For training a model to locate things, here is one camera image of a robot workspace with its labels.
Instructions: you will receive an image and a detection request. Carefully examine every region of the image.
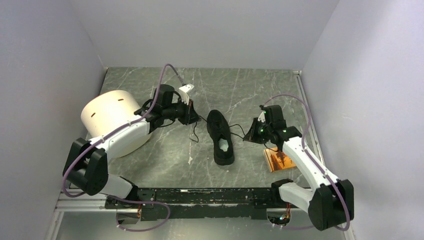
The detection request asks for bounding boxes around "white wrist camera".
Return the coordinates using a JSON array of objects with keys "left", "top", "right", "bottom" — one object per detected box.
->
[
  {"left": 177, "top": 83, "right": 195, "bottom": 105},
  {"left": 257, "top": 105, "right": 266, "bottom": 124}
]

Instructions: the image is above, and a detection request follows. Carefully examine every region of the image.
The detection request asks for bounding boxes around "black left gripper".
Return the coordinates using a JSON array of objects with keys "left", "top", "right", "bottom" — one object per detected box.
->
[{"left": 162, "top": 96, "right": 201, "bottom": 125}]

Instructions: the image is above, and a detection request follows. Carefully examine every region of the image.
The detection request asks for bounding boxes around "white cylindrical container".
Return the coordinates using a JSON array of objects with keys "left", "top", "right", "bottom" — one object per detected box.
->
[{"left": 80, "top": 90, "right": 151, "bottom": 160}]

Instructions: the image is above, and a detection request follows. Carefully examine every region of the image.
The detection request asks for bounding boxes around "black shoe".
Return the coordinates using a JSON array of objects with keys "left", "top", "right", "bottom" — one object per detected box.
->
[{"left": 206, "top": 109, "right": 235, "bottom": 166}]

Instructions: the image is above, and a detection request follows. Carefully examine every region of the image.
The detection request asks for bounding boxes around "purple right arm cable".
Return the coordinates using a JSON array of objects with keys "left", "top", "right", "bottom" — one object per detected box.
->
[{"left": 263, "top": 94, "right": 351, "bottom": 232}]

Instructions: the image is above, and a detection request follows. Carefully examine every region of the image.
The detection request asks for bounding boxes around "black shoelace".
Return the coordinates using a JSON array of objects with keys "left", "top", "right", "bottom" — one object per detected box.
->
[{"left": 188, "top": 115, "right": 248, "bottom": 144}]

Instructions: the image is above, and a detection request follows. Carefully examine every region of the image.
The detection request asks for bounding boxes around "orange book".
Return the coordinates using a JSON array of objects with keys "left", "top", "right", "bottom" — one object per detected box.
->
[{"left": 263, "top": 147, "right": 296, "bottom": 173}]

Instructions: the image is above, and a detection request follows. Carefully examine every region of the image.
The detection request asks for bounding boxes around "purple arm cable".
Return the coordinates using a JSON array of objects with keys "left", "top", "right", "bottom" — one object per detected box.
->
[
  {"left": 61, "top": 63, "right": 186, "bottom": 233},
  {"left": 263, "top": 94, "right": 351, "bottom": 232}
]

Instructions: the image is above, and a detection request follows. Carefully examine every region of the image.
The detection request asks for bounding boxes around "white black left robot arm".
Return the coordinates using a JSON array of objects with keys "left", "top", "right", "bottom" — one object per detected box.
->
[{"left": 62, "top": 84, "right": 199, "bottom": 208}]

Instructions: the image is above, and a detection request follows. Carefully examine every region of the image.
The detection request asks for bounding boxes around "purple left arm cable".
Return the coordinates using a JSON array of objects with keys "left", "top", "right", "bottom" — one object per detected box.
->
[{"left": 61, "top": 63, "right": 186, "bottom": 233}]

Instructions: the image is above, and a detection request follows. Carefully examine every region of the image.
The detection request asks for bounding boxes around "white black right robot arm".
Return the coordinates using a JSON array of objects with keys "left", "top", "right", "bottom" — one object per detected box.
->
[{"left": 243, "top": 105, "right": 355, "bottom": 231}]

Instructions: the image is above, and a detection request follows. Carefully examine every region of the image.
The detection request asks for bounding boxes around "aluminium frame rail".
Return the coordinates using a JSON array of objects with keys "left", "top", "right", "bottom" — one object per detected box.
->
[{"left": 62, "top": 83, "right": 354, "bottom": 231}]

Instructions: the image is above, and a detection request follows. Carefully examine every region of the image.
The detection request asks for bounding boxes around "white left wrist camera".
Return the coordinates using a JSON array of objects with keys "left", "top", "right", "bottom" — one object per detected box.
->
[{"left": 177, "top": 83, "right": 195, "bottom": 105}]

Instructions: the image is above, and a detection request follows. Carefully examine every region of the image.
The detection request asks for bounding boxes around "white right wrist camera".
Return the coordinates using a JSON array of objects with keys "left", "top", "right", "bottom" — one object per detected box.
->
[{"left": 257, "top": 105, "right": 266, "bottom": 124}]

